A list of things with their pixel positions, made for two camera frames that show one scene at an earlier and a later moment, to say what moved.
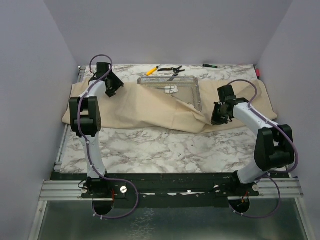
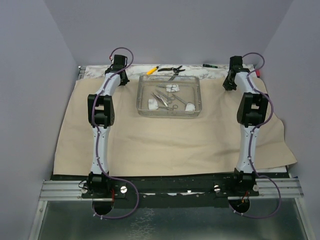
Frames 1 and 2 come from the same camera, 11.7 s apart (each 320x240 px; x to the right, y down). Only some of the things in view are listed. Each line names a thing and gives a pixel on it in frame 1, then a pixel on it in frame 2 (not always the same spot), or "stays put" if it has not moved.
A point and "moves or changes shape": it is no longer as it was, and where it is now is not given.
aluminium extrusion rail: x=280 y=188 stays put
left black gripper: x=117 y=84 → x=123 y=82
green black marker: x=209 y=66 stays put
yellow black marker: x=152 y=71 stays put
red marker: x=258 y=73 stays put
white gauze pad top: x=171 y=89 stays put
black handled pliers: x=176 y=70 stays put
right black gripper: x=215 y=119 → x=227 y=87
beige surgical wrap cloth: x=133 y=105 moves or changes shape
